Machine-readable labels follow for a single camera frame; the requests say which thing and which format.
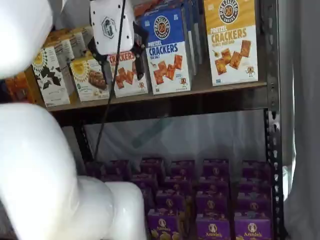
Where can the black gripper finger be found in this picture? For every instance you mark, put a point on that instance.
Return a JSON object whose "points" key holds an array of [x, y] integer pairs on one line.
{"points": [[106, 70], [140, 57]]}

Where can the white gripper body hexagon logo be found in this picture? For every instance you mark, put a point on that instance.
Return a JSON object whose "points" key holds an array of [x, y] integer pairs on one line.
{"points": [[110, 27]]}

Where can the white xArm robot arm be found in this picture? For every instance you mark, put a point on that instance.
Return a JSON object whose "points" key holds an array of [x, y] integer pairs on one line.
{"points": [[32, 162]]}

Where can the white cookie box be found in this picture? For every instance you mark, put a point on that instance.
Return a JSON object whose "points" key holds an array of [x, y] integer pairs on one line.
{"points": [[87, 85]]}

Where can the blue pretzel crackers box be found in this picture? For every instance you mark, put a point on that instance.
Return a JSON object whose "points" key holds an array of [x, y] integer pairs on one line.
{"points": [[196, 32], [170, 62]]}

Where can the white black sunflower cracker box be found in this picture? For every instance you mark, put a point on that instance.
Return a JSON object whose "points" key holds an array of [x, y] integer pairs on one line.
{"points": [[51, 80]]}

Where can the tan wooden shelf board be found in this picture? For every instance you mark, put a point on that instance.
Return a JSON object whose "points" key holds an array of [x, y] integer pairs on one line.
{"points": [[200, 88]]}

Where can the dark orange snack box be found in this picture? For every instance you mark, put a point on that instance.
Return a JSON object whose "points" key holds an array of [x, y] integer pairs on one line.
{"points": [[18, 87]]}

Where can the yellow pretzel crackers box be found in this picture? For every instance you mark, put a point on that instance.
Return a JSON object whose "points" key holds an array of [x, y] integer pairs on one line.
{"points": [[232, 57]]}

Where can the purple Annie's box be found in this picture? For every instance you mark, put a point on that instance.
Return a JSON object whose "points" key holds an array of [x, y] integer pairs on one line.
{"points": [[165, 226], [213, 184], [182, 168], [96, 168], [171, 201], [256, 168], [117, 167], [252, 230], [145, 182], [215, 167], [177, 183], [212, 228], [255, 186], [152, 165], [212, 203], [253, 206]]}

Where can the grey white curtain backdrop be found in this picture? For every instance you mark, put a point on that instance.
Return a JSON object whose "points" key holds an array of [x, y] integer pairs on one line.
{"points": [[303, 100]]}

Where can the wooden shelf with black rail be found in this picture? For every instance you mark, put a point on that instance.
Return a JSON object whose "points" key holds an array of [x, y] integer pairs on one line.
{"points": [[273, 125]]}

